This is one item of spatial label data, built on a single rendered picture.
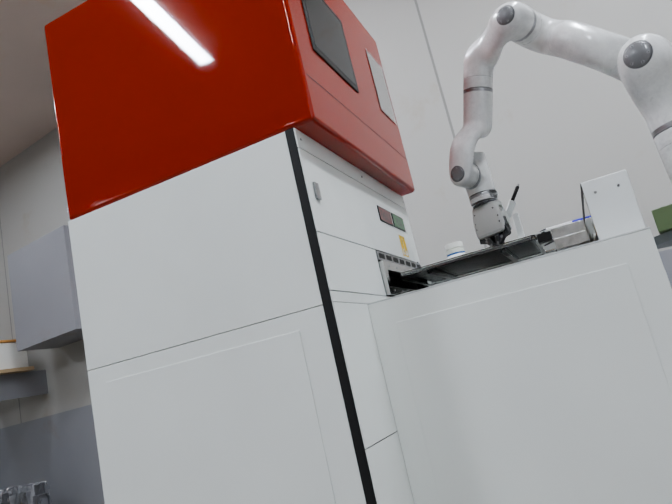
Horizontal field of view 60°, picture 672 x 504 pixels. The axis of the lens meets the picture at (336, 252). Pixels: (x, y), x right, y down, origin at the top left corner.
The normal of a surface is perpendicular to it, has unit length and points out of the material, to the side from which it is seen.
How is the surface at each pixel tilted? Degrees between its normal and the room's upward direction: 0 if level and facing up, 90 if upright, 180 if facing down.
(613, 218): 90
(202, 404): 90
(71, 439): 90
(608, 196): 90
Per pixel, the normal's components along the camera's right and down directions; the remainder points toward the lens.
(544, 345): -0.40, -0.11
